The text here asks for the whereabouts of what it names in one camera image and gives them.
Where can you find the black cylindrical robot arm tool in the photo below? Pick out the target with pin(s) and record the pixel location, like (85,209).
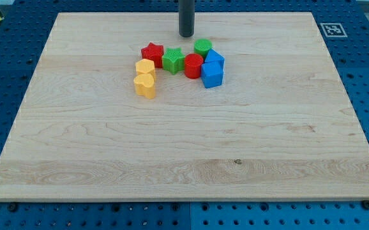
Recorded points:
(186,10)

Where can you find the light wooden board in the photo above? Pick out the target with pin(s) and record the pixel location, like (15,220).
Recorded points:
(280,128)

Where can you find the yellow heart block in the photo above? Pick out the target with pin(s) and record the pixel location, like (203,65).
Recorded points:
(144,85)

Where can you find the blue cube block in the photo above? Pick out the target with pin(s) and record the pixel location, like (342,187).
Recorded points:
(211,74)

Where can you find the red cylinder block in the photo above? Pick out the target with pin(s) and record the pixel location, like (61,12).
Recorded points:
(192,65)

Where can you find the green star block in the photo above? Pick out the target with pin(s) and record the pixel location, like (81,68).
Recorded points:
(173,60)

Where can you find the blue triangle block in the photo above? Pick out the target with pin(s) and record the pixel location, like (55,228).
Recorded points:
(214,56)

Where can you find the yellow hexagon block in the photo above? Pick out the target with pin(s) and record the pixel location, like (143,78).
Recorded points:
(145,66)

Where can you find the red star block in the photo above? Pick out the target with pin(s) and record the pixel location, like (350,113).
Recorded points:
(154,53)

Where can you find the green cylinder block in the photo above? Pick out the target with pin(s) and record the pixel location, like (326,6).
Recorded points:
(202,47)

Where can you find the white fiducial marker tag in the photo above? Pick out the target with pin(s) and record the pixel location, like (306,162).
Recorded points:
(333,30)

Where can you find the black bolt front left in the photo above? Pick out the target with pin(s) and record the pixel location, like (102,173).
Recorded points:
(12,207)

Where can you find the black bolt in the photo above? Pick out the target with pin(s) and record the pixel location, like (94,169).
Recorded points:
(12,207)
(365,204)

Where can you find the black bolt front right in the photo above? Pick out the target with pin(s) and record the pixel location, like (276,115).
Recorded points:
(365,204)

